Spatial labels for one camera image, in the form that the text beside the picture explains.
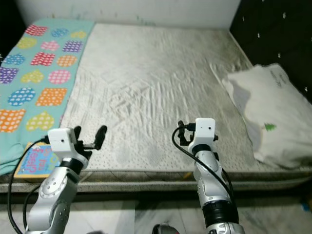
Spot yellow-edged blue picture book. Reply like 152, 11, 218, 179
13, 142, 59, 178

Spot white pillow green tree print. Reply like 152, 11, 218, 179
223, 63, 312, 170

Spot grey quilted mattress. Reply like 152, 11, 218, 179
0, 22, 312, 192

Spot dark bed base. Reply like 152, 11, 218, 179
0, 190, 312, 204

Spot teal blanket colourful dotted shapes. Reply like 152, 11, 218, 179
0, 19, 96, 176

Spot grey right robot leg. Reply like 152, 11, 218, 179
152, 223, 176, 234

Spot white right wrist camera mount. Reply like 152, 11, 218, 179
193, 117, 217, 148

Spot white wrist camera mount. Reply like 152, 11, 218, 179
47, 128, 84, 160
193, 117, 217, 148

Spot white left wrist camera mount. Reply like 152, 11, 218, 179
47, 128, 84, 160

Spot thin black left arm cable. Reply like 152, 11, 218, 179
22, 182, 42, 231

